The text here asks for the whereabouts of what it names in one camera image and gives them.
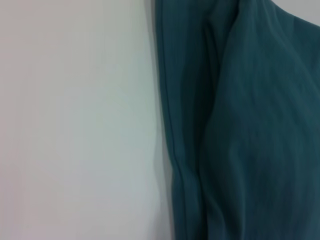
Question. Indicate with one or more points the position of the teal t-shirt with FREE print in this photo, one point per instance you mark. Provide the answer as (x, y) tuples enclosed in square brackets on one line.
[(237, 125)]

